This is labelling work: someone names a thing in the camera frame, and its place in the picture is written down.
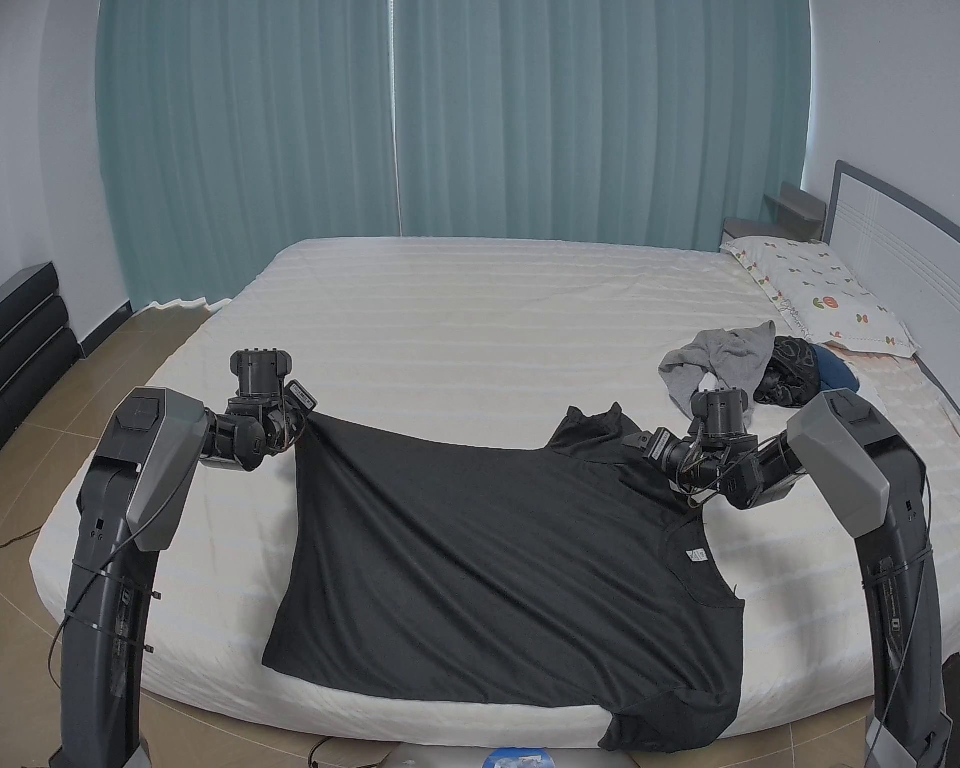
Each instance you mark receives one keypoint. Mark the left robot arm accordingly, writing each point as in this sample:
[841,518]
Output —
[150,450]

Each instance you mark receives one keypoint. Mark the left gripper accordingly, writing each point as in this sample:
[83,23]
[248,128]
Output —
[283,429]

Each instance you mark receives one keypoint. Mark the bed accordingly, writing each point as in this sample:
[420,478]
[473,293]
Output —
[450,337]

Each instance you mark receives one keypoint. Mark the blue-green curtain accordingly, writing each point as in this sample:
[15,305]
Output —
[247,150]
[600,112]

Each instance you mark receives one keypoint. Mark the white printed pillow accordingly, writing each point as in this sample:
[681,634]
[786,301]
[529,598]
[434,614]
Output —
[817,292]

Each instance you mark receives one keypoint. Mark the black chest of drawers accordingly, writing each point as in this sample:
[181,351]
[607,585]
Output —
[30,322]

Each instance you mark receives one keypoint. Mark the dark blue garment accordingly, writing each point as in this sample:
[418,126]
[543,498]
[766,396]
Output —
[836,371]

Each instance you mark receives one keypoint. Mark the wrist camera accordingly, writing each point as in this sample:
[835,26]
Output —
[658,448]
[301,395]

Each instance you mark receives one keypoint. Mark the black patterned garment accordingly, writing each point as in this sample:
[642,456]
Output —
[791,367]

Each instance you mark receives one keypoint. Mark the black T-shirt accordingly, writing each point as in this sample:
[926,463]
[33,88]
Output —
[487,562]

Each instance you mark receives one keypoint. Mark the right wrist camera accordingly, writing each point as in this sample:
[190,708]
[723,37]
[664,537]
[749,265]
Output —
[658,448]

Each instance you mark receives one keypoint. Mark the grey garment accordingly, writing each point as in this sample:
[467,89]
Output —
[720,352]

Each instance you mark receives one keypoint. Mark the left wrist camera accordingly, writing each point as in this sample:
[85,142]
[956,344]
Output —
[301,395]

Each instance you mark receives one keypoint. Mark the grey bedside table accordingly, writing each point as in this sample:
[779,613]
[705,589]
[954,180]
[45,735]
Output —
[795,206]

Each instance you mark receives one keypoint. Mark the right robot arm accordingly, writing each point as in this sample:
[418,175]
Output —
[847,450]

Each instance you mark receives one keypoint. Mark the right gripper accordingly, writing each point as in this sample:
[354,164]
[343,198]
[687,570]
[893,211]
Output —
[701,463]

